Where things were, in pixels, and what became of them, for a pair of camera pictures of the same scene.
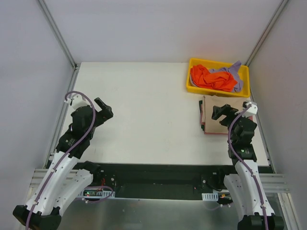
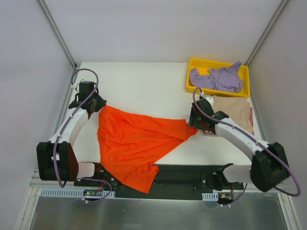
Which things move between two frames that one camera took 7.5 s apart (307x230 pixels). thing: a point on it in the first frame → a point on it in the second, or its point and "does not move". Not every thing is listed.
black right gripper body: [227, 114] → [193, 119]
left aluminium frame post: [76, 66] does not move
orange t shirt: [201, 75] → [130, 143]
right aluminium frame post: [266, 32] does not move
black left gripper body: [101, 113] → [98, 103]
